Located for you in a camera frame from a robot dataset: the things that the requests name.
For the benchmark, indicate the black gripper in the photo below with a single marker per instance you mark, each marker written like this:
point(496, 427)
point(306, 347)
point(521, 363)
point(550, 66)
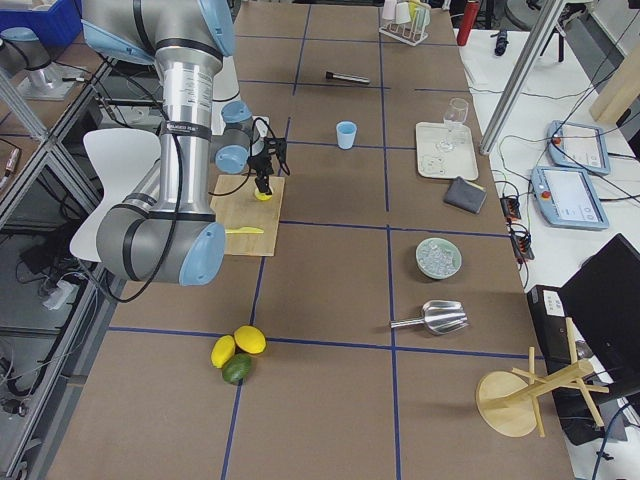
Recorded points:
point(259, 166)

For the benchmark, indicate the steel muddler black tip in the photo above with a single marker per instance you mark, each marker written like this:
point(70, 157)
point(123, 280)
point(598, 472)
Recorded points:
point(354, 79)

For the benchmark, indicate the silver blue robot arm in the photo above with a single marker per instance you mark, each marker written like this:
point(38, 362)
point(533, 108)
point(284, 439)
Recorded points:
point(165, 229)

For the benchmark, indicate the light blue plastic cup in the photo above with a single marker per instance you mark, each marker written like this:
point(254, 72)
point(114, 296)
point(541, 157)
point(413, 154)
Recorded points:
point(346, 132)

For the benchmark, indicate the yellow whole lemon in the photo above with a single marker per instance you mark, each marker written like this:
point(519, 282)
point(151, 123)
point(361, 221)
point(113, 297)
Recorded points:
point(223, 350)
point(250, 339)

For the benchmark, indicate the wooden cup tree stand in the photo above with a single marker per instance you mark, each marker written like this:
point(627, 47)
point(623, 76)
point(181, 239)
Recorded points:
point(508, 401)

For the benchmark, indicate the bamboo cutting board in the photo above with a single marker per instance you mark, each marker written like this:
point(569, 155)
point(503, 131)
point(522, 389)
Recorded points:
point(241, 209)

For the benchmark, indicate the yellow plastic knife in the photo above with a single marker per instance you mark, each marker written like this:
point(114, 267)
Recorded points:
point(244, 230)

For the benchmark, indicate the white chair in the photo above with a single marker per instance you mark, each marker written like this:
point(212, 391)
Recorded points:
point(121, 157)

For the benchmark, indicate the cream bear tray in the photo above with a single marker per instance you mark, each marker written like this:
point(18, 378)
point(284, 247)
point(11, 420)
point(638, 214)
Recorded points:
point(436, 163)

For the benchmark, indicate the green lime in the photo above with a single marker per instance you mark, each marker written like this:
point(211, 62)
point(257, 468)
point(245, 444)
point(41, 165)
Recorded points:
point(237, 368)

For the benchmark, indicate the green bowl of ice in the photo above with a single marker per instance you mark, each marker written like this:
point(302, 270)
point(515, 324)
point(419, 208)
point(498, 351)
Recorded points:
point(438, 258)

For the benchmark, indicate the grey folded cloth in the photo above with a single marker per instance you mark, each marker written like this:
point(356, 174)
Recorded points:
point(465, 195)

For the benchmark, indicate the clear wine glass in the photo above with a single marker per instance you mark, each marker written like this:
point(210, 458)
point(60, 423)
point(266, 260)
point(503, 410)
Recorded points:
point(454, 116)

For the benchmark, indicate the steel ice scoop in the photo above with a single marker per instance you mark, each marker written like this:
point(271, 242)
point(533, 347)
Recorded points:
point(439, 317)

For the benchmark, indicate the black folded umbrella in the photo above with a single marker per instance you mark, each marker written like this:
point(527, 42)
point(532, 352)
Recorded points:
point(501, 42)

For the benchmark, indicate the near blue teach pendant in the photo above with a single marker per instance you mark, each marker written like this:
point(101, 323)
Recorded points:
point(567, 199)

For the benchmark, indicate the blue teach pendant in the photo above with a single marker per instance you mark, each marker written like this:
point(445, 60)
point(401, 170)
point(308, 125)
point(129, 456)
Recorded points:
point(578, 145)
point(567, 199)

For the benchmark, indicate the black desktop box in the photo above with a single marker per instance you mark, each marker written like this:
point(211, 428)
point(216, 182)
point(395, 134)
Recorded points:
point(549, 320)

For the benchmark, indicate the far blue teach pendant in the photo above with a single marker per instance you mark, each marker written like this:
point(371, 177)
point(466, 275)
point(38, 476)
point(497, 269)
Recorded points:
point(578, 145)

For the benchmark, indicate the black monitor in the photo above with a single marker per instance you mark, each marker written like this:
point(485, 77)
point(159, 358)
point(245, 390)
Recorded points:
point(602, 298)

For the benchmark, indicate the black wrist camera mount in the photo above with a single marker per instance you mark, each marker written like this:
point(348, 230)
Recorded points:
point(275, 146)

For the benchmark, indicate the white wire cup rack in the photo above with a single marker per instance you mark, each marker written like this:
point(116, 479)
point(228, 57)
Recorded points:
point(405, 21)

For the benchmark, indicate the aluminium frame post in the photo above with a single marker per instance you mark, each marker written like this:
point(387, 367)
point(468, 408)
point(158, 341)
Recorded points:
point(547, 20)

